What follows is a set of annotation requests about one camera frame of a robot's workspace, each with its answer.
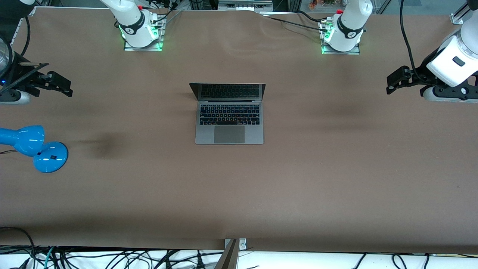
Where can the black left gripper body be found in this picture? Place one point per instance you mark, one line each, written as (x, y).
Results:
(421, 73)

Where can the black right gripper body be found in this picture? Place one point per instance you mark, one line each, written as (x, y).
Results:
(18, 78)

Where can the grey laptop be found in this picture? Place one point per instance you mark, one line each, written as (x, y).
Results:
(229, 136)

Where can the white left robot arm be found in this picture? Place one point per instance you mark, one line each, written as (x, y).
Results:
(347, 37)

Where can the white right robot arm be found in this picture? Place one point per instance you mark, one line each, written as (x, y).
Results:
(134, 33)

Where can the blue desk lamp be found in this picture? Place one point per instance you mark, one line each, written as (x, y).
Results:
(46, 158)

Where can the brown table cover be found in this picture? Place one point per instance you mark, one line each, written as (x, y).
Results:
(298, 179)

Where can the grey power strip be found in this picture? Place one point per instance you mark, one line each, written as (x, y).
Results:
(244, 5)

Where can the aluminium frame profile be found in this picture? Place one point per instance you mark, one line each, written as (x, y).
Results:
(461, 15)

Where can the silver camera mount bracket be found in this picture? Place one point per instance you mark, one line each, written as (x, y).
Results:
(242, 244)

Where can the dark camera mount beam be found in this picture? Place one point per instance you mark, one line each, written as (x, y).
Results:
(228, 259)

